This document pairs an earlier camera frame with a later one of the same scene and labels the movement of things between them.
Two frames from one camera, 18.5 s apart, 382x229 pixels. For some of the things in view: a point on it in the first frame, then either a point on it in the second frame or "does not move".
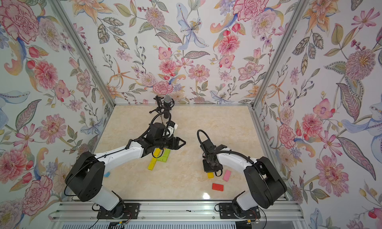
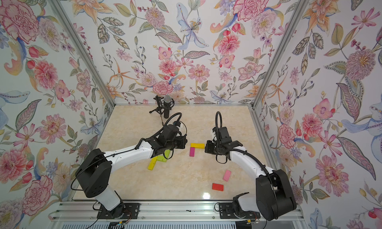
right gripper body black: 208,166 -> 214,148
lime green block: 162,159 does not move
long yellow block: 152,164 does not move
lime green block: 166,152 does not move
